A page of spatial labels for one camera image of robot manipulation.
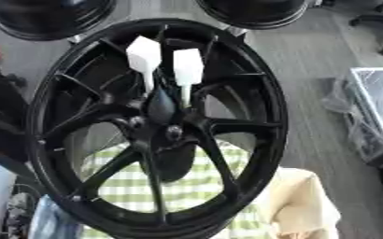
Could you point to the white pin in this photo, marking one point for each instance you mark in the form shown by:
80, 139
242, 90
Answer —
144, 56
188, 67

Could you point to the black spoked wheel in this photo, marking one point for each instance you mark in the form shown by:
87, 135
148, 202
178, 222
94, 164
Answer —
91, 112

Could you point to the black round wheel rim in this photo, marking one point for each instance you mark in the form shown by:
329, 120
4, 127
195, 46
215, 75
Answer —
47, 15
254, 12

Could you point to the plastic-wrapped grey box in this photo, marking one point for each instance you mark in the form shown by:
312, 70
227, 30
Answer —
372, 109

